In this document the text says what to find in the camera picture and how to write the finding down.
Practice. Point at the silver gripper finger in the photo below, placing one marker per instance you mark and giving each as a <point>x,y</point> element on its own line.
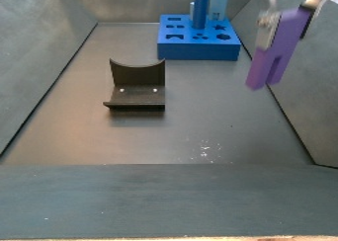
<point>268,23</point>
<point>310,9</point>

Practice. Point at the purple double-square block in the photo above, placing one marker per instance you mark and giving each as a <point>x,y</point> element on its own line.
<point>270,61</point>

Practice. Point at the light blue two-legged block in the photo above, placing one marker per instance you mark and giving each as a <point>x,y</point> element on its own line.
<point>217,10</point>

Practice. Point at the dark blue tall cylinder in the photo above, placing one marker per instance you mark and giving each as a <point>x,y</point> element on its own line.
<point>199,13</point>

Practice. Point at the light blue short cylinder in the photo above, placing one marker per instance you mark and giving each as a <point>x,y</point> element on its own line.
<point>191,11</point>

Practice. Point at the blue shape-sorter base block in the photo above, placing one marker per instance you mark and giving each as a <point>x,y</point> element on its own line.
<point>181,42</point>

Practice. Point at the dark curved bracket piece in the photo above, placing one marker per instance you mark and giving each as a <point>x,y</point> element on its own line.
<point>139,86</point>

